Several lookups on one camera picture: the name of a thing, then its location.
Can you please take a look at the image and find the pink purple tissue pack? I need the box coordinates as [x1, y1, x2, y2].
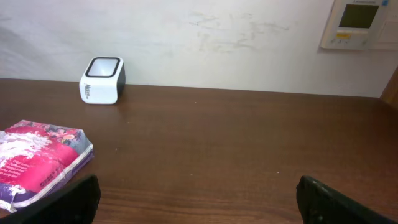
[1, 120, 94, 213]

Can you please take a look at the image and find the wall control panel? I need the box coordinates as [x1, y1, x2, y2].
[320, 0, 397, 50]

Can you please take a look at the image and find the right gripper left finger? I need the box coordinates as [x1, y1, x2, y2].
[1, 175, 101, 224]

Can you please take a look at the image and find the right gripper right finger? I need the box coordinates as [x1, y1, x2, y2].
[296, 175, 397, 224]

